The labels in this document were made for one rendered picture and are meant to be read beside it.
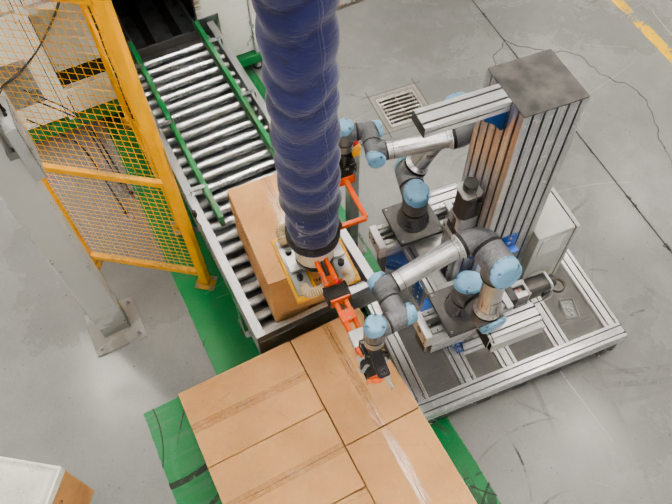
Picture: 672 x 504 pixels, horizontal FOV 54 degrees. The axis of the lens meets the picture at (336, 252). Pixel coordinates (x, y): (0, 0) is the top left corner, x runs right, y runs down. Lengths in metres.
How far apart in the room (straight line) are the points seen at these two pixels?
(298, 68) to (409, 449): 1.92
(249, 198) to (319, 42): 1.62
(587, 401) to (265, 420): 1.83
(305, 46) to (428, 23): 3.95
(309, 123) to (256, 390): 1.63
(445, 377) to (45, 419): 2.23
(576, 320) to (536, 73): 1.93
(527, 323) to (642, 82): 3.01
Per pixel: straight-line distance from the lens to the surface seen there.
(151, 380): 4.04
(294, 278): 2.85
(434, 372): 3.70
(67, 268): 3.58
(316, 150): 2.16
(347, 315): 2.62
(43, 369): 4.28
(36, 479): 2.92
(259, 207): 3.32
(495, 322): 2.68
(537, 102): 2.31
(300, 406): 3.26
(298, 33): 1.82
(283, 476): 3.17
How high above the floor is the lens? 3.62
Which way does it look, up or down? 58 degrees down
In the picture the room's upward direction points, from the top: 2 degrees counter-clockwise
